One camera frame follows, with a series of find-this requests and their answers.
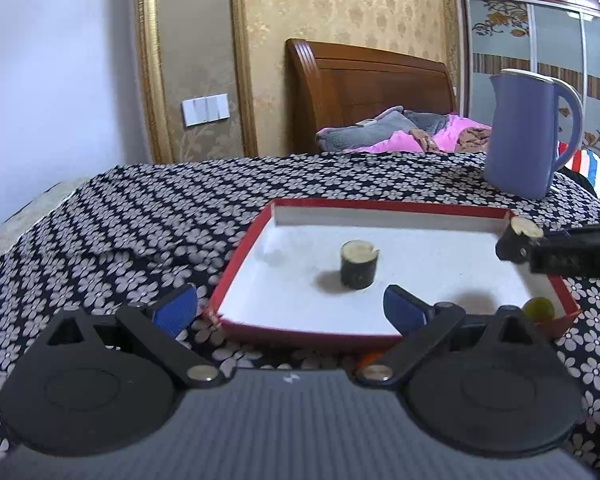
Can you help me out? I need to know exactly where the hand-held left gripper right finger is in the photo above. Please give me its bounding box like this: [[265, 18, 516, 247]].
[[356, 284, 538, 389]]

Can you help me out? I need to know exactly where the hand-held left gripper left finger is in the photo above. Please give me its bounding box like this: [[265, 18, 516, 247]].
[[44, 284, 227, 389]]

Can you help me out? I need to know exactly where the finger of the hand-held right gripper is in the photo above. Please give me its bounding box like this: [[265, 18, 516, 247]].
[[495, 224, 546, 265]]

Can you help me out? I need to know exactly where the small dark sugarcane piece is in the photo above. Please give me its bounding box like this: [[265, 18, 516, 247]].
[[510, 216, 545, 240]]

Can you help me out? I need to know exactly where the red cardboard tray white inside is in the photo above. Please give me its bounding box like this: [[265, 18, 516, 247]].
[[206, 198, 581, 349]]

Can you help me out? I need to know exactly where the large dark sugarcane piece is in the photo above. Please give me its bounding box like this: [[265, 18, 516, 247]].
[[339, 241, 380, 291]]

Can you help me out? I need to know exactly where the small green plum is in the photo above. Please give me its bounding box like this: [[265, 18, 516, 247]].
[[522, 297, 556, 322]]

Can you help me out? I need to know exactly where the striped cloth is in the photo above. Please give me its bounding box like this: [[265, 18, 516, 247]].
[[557, 142, 600, 197]]

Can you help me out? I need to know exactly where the black floral printed cloth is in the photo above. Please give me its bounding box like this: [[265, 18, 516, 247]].
[[0, 152, 600, 472]]

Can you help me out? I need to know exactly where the purple electric kettle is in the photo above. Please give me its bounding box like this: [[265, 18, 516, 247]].
[[482, 68, 585, 200]]

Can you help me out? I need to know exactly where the brown patterned cloth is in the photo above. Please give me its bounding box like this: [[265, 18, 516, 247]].
[[454, 127, 492, 154]]

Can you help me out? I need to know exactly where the pink blanket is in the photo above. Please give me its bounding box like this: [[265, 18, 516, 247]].
[[316, 114, 492, 154]]

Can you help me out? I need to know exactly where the wooden wardrobe with glass doors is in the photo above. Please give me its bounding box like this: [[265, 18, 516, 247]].
[[454, 0, 600, 171]]

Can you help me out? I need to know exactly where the wooden bed headboard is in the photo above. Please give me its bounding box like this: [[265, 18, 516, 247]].
[[286, 38, 459, 154]]

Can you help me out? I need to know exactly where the white wall switch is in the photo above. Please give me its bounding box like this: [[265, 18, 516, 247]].
[[181, 93, 230, 127]]

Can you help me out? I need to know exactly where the gold wall moulding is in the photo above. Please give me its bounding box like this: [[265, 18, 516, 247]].
[[228, 0, 259, 158], [134, 0, 177, 164]]

